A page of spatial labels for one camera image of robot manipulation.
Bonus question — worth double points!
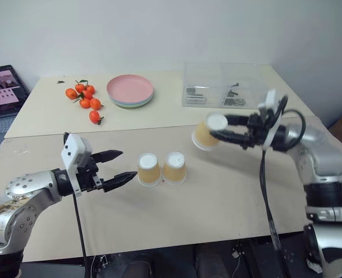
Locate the pink plastic plate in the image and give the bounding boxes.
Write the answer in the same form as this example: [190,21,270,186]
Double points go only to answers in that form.
[106,75,155,103]

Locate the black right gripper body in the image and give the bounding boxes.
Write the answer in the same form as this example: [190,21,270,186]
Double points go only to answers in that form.
[241,112,272,151]

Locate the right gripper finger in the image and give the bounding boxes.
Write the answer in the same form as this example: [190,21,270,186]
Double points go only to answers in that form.
[209,129,249,146]
[224,114,251,126]

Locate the thin cable with white plug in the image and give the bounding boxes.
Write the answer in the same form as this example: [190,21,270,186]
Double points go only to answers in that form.
[230,242,247,278]

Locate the dark rounded shape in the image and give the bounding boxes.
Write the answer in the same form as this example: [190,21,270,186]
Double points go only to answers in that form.
[123,251,158,278]

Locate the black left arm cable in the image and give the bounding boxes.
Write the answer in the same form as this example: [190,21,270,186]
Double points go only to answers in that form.
[63,131,89,260]

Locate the open grey laptop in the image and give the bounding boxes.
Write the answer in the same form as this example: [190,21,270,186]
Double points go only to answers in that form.
[0,64,30,155]

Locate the light green plastic plate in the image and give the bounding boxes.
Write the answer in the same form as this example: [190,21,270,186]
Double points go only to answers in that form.
[112,97,154,110]

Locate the clear plastic compartment box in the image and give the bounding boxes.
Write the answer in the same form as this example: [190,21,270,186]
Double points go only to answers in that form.
[183,61,276,109]

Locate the tan paper cup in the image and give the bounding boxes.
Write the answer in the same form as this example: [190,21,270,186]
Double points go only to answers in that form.
[191,113,229,152]
[162,151,187,185]
[136,152,163,187]

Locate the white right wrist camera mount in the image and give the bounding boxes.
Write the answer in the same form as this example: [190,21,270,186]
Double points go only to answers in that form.
[257,89,283,147]

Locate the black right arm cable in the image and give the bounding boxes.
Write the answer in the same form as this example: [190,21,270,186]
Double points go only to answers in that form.
[259,94,307,278]

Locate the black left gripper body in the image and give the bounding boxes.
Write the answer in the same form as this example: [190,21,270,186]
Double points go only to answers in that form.
[77,157,105,193]

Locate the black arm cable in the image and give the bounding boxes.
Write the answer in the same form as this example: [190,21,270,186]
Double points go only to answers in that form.
[63,131,89,260]
[259,94,307,278]

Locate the dark metal parts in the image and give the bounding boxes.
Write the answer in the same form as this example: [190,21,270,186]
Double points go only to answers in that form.
[223,89,246,106]
[185,86,207,104]

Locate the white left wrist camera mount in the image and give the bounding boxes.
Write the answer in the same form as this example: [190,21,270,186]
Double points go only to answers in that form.
[60,133,93,197]

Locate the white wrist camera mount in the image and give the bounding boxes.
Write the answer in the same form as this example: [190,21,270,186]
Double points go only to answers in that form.
[257,89,283,147]
[60,133,93,197]

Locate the light blue plastic plate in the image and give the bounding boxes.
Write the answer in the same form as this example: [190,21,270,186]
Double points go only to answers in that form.
[109,93,155,107]

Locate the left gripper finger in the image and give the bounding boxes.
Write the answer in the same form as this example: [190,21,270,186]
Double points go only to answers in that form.
[89,149,123,164]
[102,171,138,193]

